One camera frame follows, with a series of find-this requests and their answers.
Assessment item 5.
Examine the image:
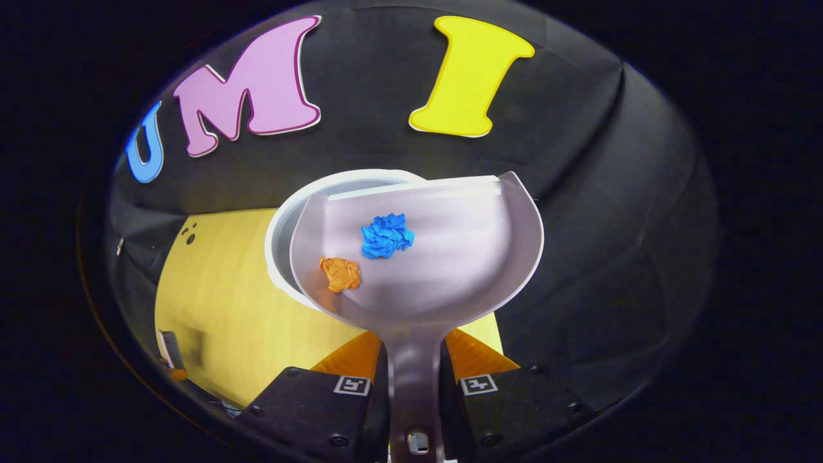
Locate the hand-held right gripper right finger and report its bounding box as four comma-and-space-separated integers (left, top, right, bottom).
440, 328, 596, 463

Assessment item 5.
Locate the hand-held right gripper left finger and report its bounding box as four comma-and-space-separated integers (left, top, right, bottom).
241, 331, 390, 463

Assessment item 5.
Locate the orange paper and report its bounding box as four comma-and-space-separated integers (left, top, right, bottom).
320, 256, 361, 293

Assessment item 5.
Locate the white ribbed garbage bin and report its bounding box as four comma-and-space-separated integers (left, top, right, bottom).
265, 168, 428, 311

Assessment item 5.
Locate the blue paper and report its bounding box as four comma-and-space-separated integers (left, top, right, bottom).
361, 213, 415, 260

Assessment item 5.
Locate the wooden desktop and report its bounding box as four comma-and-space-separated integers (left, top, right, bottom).
154, 208, 505, 409

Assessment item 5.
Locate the black backdrop cloth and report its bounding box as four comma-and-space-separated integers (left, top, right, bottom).
106, 0, 719, 412

